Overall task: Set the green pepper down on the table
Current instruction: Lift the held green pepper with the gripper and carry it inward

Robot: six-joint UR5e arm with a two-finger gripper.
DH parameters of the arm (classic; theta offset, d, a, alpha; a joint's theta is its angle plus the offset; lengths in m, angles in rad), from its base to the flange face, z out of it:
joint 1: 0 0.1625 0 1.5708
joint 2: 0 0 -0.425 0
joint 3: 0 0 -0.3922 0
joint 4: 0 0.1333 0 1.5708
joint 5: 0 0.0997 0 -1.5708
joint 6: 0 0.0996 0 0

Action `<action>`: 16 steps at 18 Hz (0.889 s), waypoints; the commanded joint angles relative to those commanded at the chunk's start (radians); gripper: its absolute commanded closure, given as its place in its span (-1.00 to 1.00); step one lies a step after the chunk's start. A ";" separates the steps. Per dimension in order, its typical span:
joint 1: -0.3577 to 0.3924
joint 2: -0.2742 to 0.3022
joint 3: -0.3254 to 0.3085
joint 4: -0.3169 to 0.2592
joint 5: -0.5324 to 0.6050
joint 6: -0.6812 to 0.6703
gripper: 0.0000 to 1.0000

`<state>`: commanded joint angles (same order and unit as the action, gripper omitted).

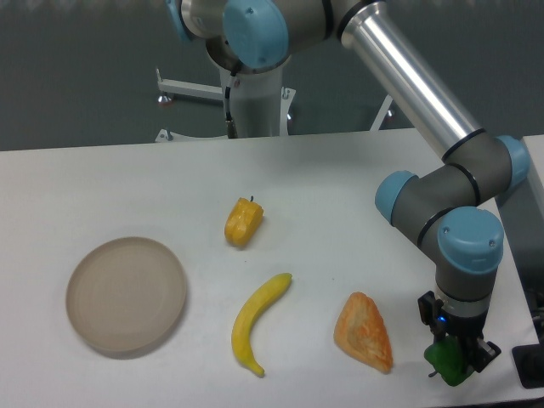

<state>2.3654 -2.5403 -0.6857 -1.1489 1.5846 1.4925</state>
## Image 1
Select yellow banana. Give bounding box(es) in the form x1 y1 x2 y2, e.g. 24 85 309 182
230 273 292 378

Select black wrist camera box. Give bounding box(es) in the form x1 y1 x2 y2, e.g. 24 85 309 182
417 291 439 327

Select yellow pepper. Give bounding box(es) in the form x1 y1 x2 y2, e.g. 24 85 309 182
224 197 264 247

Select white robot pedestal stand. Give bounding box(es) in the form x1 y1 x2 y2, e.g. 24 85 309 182
153 63 396 144

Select green pepper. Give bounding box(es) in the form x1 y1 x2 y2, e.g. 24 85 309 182
423 336 473 387

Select orange bread slice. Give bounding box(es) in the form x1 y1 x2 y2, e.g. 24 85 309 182
333 292 394 374

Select beige round plate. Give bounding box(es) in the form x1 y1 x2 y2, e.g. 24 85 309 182
65 237 188 359

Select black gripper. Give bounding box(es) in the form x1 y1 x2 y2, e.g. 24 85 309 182
430 297 501 373

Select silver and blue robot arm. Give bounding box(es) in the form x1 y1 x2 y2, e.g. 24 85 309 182
166 1 530 381

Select black device at right edge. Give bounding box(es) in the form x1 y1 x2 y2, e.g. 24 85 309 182
512 344 543 389

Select black cable on pedestal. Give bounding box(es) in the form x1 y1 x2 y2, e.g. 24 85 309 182
223 63 244 139

